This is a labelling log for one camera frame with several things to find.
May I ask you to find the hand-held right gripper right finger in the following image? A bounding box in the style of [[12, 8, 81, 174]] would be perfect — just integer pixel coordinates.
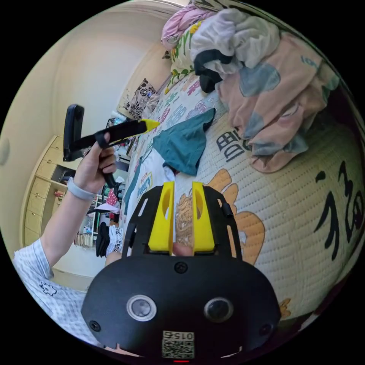
[[192, 181, 216, 256]]

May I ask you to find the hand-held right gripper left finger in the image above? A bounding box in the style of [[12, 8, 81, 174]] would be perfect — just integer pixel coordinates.
[[148, 181, 175, 255]]

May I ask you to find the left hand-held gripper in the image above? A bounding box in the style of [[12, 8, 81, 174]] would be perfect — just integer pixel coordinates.
[[74, 119, 161, 188]]

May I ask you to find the person's left forearm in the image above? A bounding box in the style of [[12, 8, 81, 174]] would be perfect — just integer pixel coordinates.
[[40, 176, 97, 276]]

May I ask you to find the white t-shirt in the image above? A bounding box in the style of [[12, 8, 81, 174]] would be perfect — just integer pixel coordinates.
[[122, 147, 179, 226]]

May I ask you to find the person's right hand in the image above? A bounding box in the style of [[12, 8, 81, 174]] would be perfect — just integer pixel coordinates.
[[173, 242, 193, 257]]

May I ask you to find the person's left hand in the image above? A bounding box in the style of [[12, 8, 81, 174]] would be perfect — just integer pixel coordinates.
[[74, 133, 117, 195]]

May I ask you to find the brown floral cushion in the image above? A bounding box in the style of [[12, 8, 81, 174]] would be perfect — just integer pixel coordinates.
[[123, 78, 159, 121]]

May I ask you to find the teal garment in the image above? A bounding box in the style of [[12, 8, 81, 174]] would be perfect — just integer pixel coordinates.
[[152, 108, 216, 176]]

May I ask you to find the cluttered shelf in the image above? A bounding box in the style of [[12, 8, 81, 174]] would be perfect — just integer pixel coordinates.
[[75, 182, 127, 259]]

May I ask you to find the floral white pillow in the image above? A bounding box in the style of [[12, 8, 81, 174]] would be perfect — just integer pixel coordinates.
[[170, 24, 207, 82]]

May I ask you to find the bed with printed quilt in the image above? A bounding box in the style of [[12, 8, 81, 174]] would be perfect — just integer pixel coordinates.
[[119, 56, 363, 333]]

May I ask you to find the pink bundled blanket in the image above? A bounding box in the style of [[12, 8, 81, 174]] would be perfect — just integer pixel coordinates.
[[160, 3, 217, 47]]

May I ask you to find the pile of clothes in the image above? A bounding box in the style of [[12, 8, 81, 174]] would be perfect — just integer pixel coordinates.
[[190, 8, 281, 93]]

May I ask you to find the light wooden cupboard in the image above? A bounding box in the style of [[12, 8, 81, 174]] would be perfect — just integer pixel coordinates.
[[21, 135, 71, 248]]

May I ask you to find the pink blanket with blue print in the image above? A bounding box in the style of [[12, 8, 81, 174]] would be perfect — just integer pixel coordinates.
[[218, 35, 341, 174]]

